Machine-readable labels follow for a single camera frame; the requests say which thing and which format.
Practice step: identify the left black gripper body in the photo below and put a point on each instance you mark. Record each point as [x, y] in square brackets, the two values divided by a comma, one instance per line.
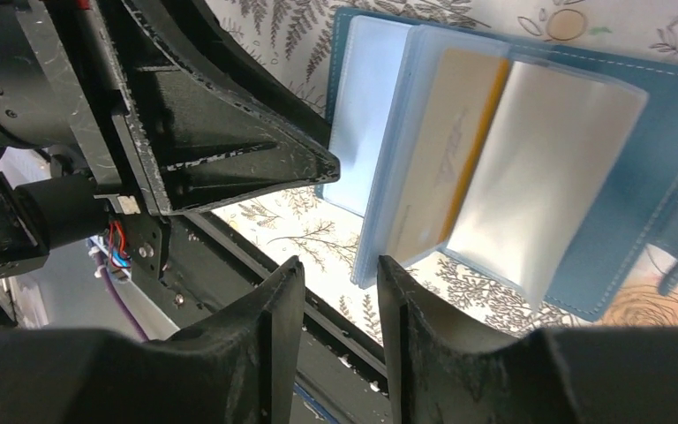
[66, 172]

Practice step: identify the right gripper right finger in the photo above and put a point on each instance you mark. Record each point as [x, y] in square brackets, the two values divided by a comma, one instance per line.
[444, 366]

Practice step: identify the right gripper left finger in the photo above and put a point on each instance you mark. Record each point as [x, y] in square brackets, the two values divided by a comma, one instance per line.
[236, 366]

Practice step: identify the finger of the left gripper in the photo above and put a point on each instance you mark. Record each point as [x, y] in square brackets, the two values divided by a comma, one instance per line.
[189, 34]
[202, 140]

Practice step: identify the blue card holder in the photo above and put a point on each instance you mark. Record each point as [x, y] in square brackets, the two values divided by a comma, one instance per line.
[576, 176]

